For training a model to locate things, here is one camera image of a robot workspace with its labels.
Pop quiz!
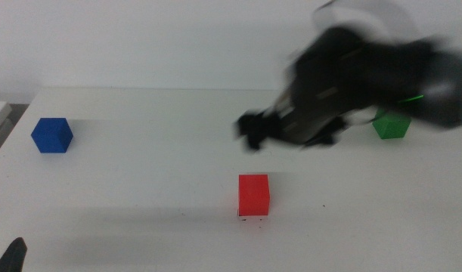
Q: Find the red cube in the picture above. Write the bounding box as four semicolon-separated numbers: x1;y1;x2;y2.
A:
237;174;271;217

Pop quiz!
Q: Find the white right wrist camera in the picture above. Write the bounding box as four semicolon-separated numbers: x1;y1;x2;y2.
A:
312;0;419;43

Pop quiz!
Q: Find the blue cube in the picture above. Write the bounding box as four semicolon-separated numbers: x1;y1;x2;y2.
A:
30;117;74;154

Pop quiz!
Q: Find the green cube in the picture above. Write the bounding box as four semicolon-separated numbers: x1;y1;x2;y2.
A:
371;107;412;140

